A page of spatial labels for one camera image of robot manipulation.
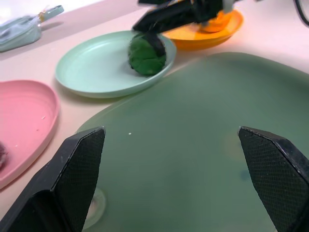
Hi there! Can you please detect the pale green plate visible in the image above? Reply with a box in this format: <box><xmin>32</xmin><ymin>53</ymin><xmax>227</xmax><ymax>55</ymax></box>
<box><xmin>55</xmin><ymin>30</ymin><xmax>178</xmax><ymax>99</ymax></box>

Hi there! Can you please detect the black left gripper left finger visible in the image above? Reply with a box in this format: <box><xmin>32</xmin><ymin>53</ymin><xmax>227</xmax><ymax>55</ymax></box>
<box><xmin>0</xmin><ymin>126</ymin><xmax>106</xmax><ymax>232</ymax></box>

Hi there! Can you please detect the large dark green plate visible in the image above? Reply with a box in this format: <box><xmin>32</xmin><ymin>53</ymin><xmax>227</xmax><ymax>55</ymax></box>
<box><xmin>74</xmin><ymin>51</ymin><xmax>309</xmax><ymax>232</ymax></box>

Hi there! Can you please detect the dark green soft item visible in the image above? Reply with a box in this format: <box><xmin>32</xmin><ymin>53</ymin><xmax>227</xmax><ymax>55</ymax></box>
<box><xmin>127</xmin><ymin>32</ymin><xmax>168</xmax><ymax>77</ymax></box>

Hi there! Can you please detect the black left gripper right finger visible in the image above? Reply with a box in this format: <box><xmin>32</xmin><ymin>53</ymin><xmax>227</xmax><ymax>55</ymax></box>
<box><xmin>237</xmin><ymin>126</ymin><xmax>309</xmax><ymax>232</ymax></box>

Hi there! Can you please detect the pale blue zip pouch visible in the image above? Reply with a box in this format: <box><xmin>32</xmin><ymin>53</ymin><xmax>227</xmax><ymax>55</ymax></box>
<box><xmin>0</xmin><ymin>6</ymin><xmax>65</xmax><ymax>53</ymax></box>

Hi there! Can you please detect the orange plate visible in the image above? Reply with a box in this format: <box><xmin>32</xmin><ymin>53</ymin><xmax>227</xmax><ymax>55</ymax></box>
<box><xmin>163</xmin><ymin>8</ymin><xmax>244</xmax><ymax>51</ymax></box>

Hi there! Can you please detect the orange soft item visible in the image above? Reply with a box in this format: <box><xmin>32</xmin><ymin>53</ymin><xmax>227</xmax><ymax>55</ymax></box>
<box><xmin>200</xmin><ymin>9</ymin><xmax>239</xmax><ymax>33</ymax></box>

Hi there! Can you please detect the small pale green round cap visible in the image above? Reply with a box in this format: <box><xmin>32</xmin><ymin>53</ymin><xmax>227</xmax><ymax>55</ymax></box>
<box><xmin>84</xmin><ymin>188</ymin><xmax>107</xmax><ymax>230</ymax></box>

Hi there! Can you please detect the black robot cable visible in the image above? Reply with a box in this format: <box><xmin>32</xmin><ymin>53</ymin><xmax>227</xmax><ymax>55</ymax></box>
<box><xmin>294</xmin><ymin>0</ymin><xmax>309</xmax><ymax>27</ymax></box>

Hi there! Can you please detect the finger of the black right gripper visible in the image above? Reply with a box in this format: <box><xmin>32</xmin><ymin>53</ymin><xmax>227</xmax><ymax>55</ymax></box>
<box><xmin>137</xmin><ymin>0</ymin><xmax>175</xmax><ymax>7</ymax></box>
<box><xmin>132</xmin><ymin>2</ymin><xmax>197</xmax><ymax>33</ymax></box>

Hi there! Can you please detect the pink plate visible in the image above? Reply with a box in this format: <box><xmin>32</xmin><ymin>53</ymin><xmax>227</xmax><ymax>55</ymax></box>
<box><xmin>0</xmin><ymin>80</ymin><xmax>60</xmax><ymax>190</ymax></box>

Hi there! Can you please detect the dark purple soft item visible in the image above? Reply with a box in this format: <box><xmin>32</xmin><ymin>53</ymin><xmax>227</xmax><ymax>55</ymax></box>
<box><xmin>0</xmin><ymin>142</ymin><xmax>11</xmax><ymax>170</ymax></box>

